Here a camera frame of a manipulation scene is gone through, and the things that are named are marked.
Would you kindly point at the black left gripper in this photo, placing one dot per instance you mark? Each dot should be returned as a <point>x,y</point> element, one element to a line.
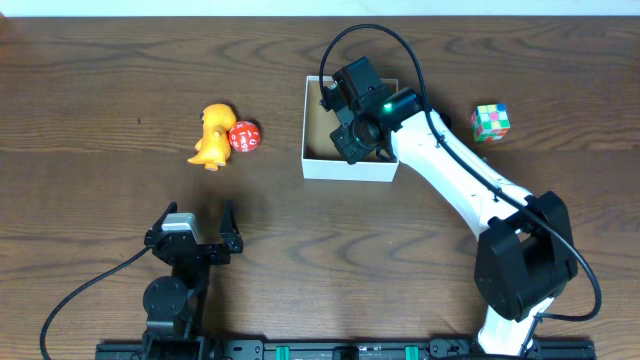
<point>201,248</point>

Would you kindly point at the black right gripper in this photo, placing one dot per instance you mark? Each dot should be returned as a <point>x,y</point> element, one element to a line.
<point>329,101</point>

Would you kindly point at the white cardboard box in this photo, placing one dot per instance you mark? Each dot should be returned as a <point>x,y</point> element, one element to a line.
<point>319,158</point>

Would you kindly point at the multicoloured puzzle cube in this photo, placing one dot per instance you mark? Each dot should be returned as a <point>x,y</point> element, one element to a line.
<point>490,122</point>

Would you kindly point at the black round knob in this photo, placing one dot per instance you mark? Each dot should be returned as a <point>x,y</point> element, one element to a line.
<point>446,120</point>

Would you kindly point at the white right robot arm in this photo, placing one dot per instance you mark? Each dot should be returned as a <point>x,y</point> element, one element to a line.
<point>525,253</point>

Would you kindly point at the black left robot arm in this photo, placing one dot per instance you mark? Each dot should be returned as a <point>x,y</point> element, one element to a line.
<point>175,303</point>

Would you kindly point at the orange dinosaur toy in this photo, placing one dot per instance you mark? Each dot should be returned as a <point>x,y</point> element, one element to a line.
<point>213,148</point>

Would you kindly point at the red number ball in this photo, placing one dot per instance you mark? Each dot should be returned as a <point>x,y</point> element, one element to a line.
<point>244,136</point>

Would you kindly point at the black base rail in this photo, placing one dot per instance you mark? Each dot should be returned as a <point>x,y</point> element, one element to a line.
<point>255,349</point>

